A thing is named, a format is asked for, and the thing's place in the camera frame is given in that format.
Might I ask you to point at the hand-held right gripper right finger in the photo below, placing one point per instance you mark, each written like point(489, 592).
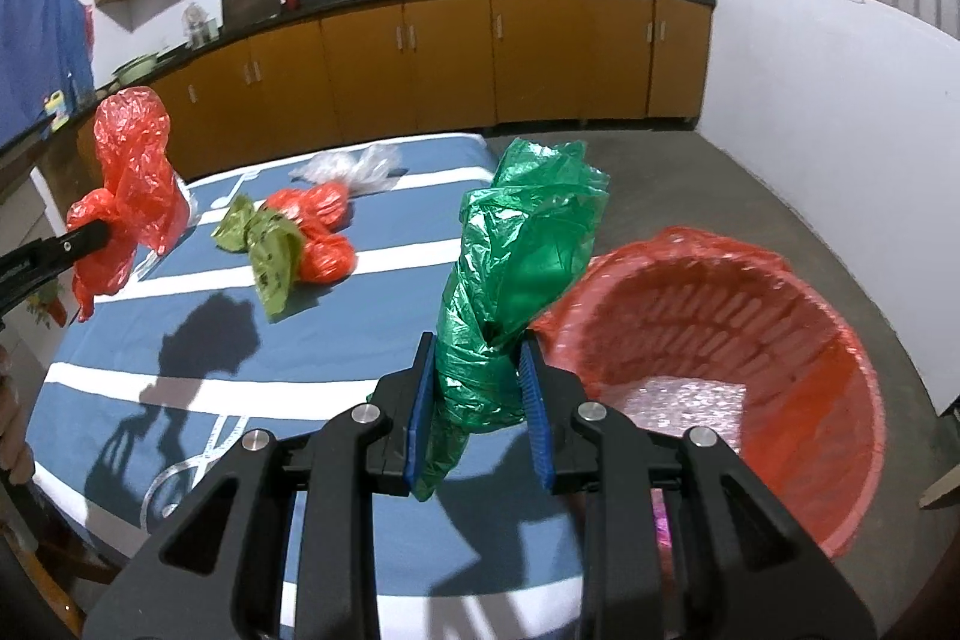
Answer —
point(534, 415)

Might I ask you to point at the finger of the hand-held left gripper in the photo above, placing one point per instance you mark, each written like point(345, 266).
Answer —
point(45, 257)

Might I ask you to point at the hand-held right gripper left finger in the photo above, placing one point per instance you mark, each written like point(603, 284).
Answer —
point(418, 415)

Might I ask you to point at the large clear bubble wrap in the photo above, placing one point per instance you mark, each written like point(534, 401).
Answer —
point(675, 407)

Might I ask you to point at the bright green plastic bag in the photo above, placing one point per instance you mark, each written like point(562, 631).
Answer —
point(517, 250)

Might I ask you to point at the purple plastic bag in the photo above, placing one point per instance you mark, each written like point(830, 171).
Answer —
point(664, 524)

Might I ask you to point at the red lined trash basket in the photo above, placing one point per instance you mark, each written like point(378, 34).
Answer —
point(750, 325)

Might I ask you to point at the person's left hand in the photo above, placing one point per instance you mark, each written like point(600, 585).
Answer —
point(11, 437)

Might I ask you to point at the blue striped tablecloth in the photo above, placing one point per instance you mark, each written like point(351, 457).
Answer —
point(360, 310)

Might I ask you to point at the yellow detergent bottle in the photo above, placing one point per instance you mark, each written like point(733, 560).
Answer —
point(56, 111)

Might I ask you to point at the knotted red plastic bag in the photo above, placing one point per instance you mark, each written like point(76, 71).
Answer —
point(319, 235)

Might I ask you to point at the olive green plastic bag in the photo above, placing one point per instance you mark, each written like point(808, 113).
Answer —
point(274, 265)

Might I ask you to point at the green basin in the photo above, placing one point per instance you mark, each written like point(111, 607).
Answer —
point(135, 66)

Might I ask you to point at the blue hanging cloth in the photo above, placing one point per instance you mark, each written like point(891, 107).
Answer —
point(41, 25)

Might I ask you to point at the red hanging cloth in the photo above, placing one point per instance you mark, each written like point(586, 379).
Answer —
point(89, 25)

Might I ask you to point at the clear plastic bag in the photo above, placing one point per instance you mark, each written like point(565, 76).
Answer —
point(345, 168)

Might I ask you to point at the clear plastic container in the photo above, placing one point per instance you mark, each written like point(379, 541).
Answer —
point(199, 27)

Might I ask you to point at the wooden chair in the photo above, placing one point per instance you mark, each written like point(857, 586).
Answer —
point(52, 580)

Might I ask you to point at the wooden lower cabinets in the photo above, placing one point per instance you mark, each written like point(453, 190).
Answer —
point(450, 63)

